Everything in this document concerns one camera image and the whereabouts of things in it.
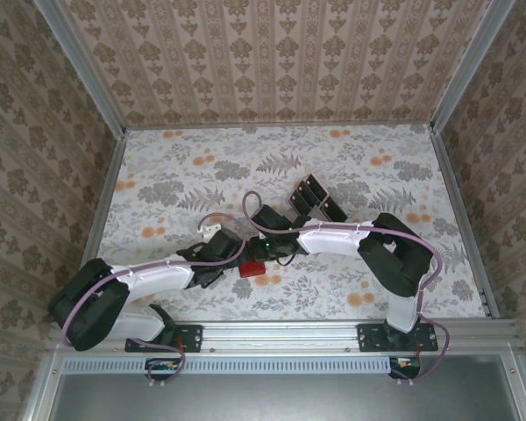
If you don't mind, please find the aluminium table side rail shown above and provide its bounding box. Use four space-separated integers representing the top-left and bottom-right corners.
429 126 501 319
72 131 128 310

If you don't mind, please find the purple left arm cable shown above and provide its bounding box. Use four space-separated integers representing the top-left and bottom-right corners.
60 212 246 389

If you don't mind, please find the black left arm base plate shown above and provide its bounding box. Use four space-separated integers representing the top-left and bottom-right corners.
124 323 203 354

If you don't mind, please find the black credit card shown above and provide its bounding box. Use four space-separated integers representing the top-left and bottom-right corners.
303 174 330 198
319 196 348 223

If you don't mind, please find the floral patterned table cover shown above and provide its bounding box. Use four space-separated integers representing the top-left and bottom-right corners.
89 124 487 322

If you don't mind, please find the grey metal panel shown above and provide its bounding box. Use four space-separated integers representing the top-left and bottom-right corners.
47 354 522 421

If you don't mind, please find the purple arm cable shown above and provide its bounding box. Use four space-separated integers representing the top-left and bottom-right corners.
60 212 246 389
241 191 451 389

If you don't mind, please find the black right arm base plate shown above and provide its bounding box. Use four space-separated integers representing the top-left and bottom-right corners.
357 323 439 354

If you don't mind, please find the aluminium frame post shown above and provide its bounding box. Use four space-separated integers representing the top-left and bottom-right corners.
33 0 129 138
429 0 518 132

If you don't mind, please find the black connector board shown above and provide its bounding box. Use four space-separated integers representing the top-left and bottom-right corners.
388 355 423 381
145 357 181 382

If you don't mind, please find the red framed tablet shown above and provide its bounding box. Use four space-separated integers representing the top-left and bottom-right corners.
238 259 267 280

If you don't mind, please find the black slotted holder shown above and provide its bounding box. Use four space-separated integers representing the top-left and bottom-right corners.
287 173 349 224

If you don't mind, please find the aluminium mounting rail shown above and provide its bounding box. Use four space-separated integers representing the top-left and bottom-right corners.
174 318 518 357

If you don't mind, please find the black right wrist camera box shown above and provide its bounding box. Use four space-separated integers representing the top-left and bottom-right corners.
249 204 291 234

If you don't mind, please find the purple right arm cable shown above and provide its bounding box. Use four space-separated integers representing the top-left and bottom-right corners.
241 191 451 389

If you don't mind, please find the white slotted cable duct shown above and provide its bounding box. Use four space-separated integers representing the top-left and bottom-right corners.
63 353 394 375

